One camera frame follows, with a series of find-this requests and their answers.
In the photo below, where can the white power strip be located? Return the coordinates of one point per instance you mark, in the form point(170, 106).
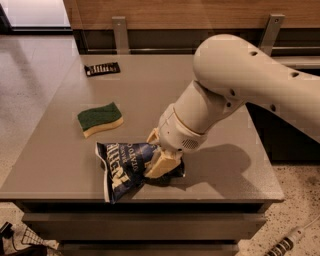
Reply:
point(287, 243)

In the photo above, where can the green and yellow sponge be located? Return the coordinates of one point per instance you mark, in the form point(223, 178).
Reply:
point(100, 119)

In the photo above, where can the grey upper drawer front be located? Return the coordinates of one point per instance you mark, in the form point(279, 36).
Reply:
point(138, 226)

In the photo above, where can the blue Kettle chip bag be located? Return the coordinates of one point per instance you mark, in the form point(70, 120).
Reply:
point(124, 165)

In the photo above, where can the grey lower drawer front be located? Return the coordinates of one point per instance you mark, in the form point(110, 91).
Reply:
point(149, 249)

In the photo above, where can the grey drawer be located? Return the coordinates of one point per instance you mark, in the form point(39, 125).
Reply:
point(138, 226)
point(149, 249)

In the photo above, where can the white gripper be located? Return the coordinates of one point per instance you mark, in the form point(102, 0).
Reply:
point(175, 133)

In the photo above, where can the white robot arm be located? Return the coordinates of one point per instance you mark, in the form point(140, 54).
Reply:
point(230, 72)

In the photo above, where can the black wire basket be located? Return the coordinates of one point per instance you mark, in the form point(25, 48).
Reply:
point(29, 237)

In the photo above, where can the metal bracket post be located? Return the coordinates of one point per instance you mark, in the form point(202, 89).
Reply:
point(120, 35)
point(270, 33)

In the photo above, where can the horizontal metal rail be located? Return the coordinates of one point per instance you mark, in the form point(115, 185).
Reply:
point(276, 51)

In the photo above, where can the right metal bracket post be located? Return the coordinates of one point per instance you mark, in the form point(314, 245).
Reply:
point(270, 33)

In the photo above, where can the left metal bracket post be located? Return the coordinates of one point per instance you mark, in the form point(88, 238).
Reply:
point(120, 35)

